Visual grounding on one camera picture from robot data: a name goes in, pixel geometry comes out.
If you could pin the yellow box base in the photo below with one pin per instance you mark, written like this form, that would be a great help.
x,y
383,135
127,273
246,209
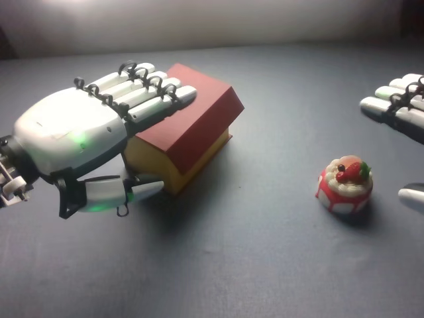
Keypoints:
x,y
155,159

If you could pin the toy strawberry cake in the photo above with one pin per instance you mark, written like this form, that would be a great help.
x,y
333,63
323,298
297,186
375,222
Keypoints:
x,y
346,189

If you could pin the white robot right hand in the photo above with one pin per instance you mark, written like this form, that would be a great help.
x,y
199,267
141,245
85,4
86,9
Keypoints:
x,y
404,109

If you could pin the grey table cloth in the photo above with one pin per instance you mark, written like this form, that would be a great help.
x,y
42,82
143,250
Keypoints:
x,y
212,258

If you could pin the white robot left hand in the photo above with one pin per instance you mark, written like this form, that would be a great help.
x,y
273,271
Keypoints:
x,y
69,132

